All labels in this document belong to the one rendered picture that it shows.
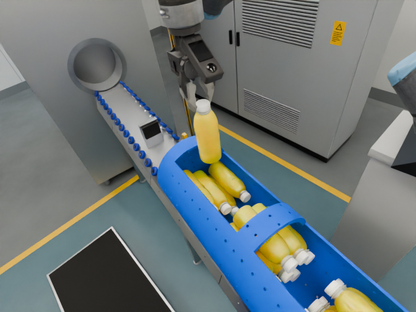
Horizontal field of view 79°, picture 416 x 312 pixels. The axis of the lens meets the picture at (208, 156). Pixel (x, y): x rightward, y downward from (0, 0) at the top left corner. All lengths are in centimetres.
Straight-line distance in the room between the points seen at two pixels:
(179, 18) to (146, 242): 183
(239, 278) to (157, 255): 143
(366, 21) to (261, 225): 149
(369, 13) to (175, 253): 200
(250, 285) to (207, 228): 19
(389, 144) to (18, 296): 248
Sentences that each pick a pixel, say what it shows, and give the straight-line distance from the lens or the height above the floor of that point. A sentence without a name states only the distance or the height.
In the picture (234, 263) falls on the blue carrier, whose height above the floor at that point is 117.
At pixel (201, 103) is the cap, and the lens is 69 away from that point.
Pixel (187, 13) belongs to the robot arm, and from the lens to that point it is 58.
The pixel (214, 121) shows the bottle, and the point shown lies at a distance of 70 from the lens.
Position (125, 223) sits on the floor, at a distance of 233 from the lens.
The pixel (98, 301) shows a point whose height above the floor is 15.
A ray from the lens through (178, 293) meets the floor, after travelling 196.
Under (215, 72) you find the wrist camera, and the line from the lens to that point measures 56.
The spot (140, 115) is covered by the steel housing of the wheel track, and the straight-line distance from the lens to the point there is 169.
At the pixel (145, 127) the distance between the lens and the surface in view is 132.
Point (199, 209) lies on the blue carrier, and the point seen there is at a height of 119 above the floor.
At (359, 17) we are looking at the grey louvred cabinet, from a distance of 192.
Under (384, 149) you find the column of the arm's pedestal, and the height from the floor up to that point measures 110.
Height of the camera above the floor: 183
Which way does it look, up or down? 45 degrees down
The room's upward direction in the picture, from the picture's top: 9 degrees counter-clockwise
